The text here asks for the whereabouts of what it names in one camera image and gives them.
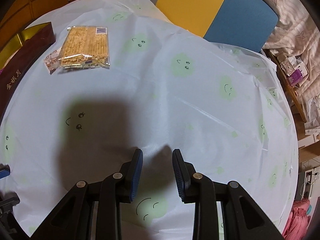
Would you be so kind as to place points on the purple white small box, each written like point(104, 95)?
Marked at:
point(298, 75)

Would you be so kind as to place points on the beige patterned bedding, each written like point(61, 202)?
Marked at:
point(297, 35)

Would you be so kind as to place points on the pink cloth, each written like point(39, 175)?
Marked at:
point(298, 220)

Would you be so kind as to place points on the light blue smiley tablecloth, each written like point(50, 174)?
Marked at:
point(166, 88)

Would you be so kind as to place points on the small white pink snack packet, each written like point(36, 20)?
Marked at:
point(52, 61)

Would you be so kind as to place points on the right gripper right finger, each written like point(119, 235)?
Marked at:
point(196, 188)

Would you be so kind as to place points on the wooden side table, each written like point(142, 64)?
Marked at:
point(291, 91)

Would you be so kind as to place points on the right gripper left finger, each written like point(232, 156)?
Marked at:
point(120, 187)

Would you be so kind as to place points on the clear pack crispy rice cake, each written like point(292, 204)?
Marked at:
point(85, 47)

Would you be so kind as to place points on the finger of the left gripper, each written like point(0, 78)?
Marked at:
point(8, 201)
point(4, 171)

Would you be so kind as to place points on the yellow blue chair cushion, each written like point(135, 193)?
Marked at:
point(244, 23)

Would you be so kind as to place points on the dark red gold gift box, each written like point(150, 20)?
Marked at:
point(20, 63)

